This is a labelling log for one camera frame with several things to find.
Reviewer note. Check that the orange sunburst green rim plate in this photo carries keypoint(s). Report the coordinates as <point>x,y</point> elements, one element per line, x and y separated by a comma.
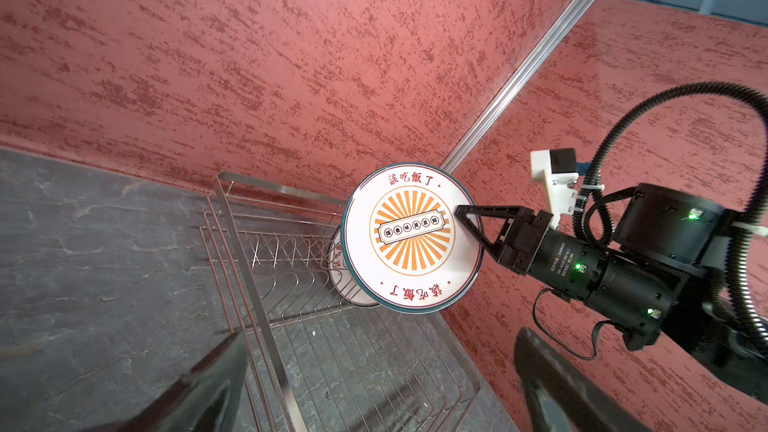
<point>341,277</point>

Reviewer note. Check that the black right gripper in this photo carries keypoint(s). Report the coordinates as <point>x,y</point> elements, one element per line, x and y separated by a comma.
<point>511,235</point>

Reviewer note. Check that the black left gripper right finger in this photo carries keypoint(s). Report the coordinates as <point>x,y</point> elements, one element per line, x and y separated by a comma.
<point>559,397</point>

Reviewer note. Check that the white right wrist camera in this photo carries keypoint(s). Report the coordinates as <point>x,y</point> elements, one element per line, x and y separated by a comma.
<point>558,171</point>

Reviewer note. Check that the metal wire dish rack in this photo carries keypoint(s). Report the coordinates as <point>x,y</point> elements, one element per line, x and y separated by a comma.
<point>317,362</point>

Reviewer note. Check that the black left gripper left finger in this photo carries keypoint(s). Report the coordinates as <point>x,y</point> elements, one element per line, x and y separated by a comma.
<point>205,398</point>

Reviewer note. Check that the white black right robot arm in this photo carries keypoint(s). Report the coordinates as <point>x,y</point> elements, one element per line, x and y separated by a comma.
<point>676,266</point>

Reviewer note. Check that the aluminium corner post right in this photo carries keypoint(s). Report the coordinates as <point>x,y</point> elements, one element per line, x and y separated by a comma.
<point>575,10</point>

